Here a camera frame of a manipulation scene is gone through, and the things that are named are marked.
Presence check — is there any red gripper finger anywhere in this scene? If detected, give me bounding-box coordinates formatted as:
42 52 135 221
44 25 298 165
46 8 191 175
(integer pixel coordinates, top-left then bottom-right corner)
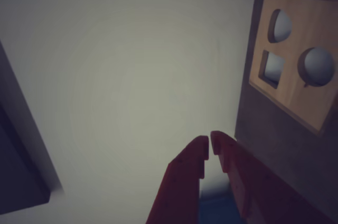
146 136 210 224
210 130 338 224

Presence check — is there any wooden shape sorter box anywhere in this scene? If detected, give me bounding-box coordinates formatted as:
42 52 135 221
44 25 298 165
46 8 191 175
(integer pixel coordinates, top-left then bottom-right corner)
248 0 338 137

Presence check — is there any blue table clamp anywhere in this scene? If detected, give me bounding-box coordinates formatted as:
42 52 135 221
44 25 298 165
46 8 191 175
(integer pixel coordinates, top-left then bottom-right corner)
199 194 242 224

